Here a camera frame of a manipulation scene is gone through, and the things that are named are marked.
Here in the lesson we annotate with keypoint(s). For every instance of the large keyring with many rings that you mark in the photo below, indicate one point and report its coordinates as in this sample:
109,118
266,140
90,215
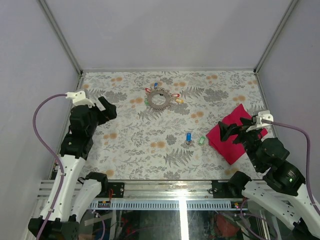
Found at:
159,98

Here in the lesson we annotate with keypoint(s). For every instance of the blue key tag with key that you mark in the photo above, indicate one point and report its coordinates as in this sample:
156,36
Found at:
189,141

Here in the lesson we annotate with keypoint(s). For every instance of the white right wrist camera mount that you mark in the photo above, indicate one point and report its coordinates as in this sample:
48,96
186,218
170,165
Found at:
261,120

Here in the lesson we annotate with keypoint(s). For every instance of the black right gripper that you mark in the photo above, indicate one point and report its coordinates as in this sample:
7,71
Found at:
225,130

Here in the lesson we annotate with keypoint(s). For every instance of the white slotted cable duct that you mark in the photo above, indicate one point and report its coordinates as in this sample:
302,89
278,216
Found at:
216,205

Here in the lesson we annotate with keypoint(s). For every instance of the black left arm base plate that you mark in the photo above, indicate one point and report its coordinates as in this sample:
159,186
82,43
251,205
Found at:
116,190

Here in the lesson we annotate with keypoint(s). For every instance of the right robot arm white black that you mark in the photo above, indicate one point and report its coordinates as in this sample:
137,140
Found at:
269,157

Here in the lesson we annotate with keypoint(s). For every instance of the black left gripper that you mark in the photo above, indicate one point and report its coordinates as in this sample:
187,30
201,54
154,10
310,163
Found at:
109,113

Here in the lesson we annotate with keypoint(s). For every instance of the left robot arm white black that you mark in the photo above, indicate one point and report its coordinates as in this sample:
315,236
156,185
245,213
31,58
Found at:
60,218

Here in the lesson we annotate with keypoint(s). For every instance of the green key tag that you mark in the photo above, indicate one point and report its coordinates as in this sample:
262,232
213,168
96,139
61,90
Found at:
201,140

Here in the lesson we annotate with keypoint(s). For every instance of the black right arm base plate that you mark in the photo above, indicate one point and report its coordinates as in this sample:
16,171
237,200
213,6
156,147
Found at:
220,190

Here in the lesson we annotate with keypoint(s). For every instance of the aluminium front rail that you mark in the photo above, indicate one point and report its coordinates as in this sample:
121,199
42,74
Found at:
166,189

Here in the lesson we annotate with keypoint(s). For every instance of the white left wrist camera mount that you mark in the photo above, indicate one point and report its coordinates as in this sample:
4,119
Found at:
79,98

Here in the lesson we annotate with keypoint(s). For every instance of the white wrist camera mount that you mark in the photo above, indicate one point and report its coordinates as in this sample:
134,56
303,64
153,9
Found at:
261,120
79,98

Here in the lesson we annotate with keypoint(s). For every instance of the red folded cloth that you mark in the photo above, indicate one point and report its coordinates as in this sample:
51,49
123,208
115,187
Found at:
230,151

